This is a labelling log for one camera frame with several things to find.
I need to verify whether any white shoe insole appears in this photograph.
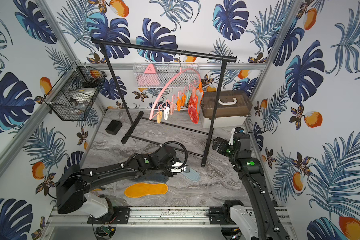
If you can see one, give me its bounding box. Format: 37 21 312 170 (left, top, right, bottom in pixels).
181 167 201 182

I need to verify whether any orange shoe insole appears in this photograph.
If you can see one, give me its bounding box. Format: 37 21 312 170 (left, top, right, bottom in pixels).
125 183 168 199

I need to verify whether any pink clip hanger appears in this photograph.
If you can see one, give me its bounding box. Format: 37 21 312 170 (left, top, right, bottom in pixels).
149 62 204 124

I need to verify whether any dark grey shoe insole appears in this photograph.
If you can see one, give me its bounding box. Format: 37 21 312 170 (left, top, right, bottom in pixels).
147 173 169 184

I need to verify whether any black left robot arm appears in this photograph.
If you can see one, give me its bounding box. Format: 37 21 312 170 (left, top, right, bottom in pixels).
56 141 189 219

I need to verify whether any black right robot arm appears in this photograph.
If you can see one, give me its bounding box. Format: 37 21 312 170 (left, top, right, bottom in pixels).
208 133 290 240

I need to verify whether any red shoe insole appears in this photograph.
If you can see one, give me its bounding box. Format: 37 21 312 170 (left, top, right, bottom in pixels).
188 94 200 124

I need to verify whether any brown lid storage box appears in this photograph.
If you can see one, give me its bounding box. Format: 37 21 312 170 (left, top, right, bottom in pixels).
200 91 253 129

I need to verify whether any small black box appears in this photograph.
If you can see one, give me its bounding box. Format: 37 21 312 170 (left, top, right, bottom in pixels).
105 120 123 136

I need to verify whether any pink triangle item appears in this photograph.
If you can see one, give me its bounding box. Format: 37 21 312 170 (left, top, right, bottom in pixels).
137 64 160 88

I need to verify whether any white bowl in basket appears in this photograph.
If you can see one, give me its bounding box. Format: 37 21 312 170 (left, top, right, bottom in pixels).
69 88 96 104

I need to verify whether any black garment rack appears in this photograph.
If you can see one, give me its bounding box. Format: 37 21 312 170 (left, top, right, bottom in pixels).
90 37 238 168

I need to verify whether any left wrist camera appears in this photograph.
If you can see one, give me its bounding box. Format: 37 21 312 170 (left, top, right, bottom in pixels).
170 162 191 173

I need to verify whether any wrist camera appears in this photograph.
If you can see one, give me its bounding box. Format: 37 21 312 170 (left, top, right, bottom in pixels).
229 127 244 146
170 162 191 173

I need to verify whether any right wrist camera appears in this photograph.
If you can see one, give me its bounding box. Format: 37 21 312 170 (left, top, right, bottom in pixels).
229 127 244 146

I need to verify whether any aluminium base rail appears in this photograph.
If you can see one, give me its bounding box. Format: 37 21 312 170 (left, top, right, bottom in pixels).
46 206 292 227

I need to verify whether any clear wall shelf basket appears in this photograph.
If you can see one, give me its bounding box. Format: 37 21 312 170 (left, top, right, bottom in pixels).
133 62 201 89

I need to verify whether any black wire basket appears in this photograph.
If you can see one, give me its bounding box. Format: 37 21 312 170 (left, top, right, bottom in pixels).
44 62 107 122

